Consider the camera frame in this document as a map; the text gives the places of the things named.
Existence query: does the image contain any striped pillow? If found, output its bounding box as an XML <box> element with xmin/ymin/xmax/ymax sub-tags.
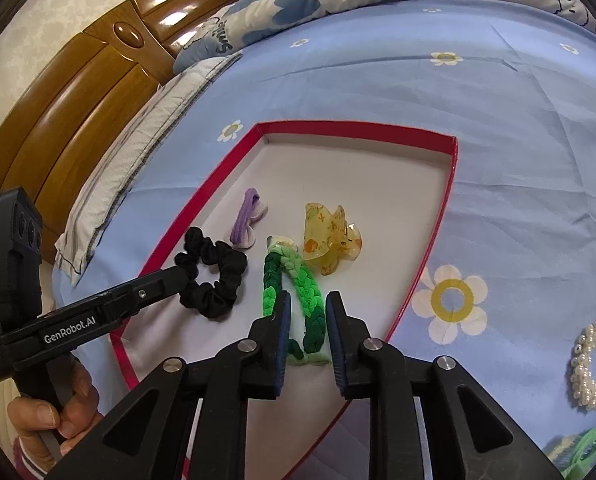
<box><xmin>53</xmin><ymin>52</ymin><xmax>243</xmax><ymax>288</ymax></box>

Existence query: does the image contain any yellow hair claw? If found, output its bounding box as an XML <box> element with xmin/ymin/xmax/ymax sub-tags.
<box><xmin>302</xmin><ymin>202</ymin><xmax>363</xmax><ymax>277</ymax></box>

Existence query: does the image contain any wooden headboard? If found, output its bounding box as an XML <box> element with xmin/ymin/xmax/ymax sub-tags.
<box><xmin>0</xmin><ymin>0</ymin><xmax>259</xmax><ymax>261</ymax></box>

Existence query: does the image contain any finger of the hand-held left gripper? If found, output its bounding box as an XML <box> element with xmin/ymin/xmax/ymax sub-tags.
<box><xmin>98</xmin><ymin>264</ymin><xmax>199</xmax><ymax>320</ymax></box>

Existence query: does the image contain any purple hair tie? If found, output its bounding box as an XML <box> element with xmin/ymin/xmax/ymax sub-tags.
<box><xmin>229</xmin><ymin>188</ymin><xmax>269</xmax><ymax>250</ymax></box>

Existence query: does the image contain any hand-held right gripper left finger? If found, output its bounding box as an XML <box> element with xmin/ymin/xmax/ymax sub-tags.
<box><xmin>60</xmin><ymin>290</ymin><xmax>293</xmax><ymax>480</ymax></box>

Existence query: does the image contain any blue floral bed sheet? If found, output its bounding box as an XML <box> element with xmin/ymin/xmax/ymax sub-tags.
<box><xmin>53</xmin><ymin>0</ymin><xmax>596</xmax><ymax>480</ymax></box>

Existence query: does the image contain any pearl scrunchie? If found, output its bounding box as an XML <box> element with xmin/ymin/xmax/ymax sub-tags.
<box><xmin>570</xmin><ymin>317</ymin><xmax>596</xmax><ymax>413</ymax></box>

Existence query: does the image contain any red shallow box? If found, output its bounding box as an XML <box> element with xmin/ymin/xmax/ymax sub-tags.
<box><xmin>110</xmin><ymin>121</ymin><xmax>459</xmax><ymax>480</ymax></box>

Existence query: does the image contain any person's left hand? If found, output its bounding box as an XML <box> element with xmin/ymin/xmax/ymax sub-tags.
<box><xmin>7</xmin><ymin>359</ymin><xmax>104</xmax><ymax>440</ymax></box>

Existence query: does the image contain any person's left forearm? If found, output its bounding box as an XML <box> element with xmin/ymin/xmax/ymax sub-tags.
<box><xmin>12</xmin><ymin>434</ymin><xmax>66</xmax><ymax>480</ymax></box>

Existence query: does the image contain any green hair clip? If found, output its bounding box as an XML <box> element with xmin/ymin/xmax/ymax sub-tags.
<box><xmin>545</xmin><ymin>425</ymin><xmax>596</xmax><ymax>480</ymax></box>

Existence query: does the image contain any black scrunchie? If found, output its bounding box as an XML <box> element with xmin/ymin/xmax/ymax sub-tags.
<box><xmin>174</xmin><ymin>226</ymin><xmax>249</xmax><ymax>319</ymax></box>

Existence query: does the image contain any blue heart print quilt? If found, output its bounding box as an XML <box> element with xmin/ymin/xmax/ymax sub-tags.
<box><xmin>173</xmin><ymin>0</ymin><xmax>596</xmax><ymax>73</ymax></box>

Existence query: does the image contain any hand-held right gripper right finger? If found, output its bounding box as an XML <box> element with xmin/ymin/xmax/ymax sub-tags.
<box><xmin>325</xmin><ymin>290</ymin><xmax>563</xmax><ymax>480</ymax></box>

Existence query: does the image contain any green braided hair tie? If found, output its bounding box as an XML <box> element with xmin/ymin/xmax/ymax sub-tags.
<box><xmin>262</xmin><ymin>234</ymin><xmax>335</xmax><ymax>366</ymax></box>

